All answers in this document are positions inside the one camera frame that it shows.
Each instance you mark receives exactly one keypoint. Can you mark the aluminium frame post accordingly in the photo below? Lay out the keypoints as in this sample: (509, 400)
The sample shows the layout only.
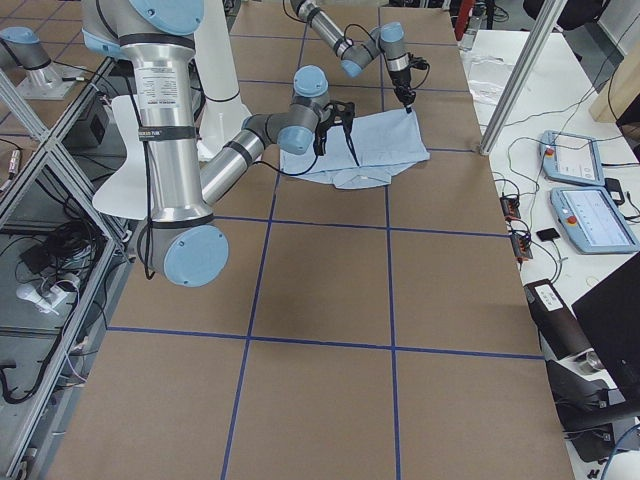
(536, 40)

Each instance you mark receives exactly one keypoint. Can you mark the lower teach pendant tablet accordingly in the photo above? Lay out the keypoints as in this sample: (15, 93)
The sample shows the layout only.
(591, 221)

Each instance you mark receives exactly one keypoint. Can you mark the black monitor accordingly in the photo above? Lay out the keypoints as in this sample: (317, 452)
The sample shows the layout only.
(608, 314)

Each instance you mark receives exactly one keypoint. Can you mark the clear plastic bag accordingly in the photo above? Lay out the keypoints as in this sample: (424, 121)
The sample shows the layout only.
(487, 76)

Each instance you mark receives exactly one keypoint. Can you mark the small black phone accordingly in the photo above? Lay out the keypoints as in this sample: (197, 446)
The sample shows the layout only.
(548, 235)

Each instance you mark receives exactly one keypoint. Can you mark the light blue button shirt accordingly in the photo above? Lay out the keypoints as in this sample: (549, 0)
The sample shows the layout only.
(385, 143)

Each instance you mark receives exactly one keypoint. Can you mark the upper teach pendant tablet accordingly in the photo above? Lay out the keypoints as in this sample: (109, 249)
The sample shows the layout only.
(571, 158)

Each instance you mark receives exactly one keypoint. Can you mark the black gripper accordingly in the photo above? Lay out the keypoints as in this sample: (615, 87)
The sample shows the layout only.
(401, 80)
(347, 121)

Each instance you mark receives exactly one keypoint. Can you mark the teach pendant tablet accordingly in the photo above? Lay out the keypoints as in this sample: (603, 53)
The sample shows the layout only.
(591, 221)
(571, 158)

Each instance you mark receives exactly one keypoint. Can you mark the black cylindrical device with label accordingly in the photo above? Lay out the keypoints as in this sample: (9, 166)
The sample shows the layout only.
(555, 320)

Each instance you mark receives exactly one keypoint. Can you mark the white power strip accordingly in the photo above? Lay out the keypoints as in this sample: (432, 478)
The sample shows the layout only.
(47, 302)

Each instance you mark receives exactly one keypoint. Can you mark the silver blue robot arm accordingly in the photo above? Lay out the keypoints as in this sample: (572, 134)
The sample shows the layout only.
(160, 38)
(387, 41)

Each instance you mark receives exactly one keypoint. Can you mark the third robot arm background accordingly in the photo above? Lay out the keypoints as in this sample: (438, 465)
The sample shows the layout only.
(21, 47)

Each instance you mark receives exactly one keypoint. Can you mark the orange circuit board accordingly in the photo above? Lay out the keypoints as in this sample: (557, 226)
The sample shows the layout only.
(510, 208)

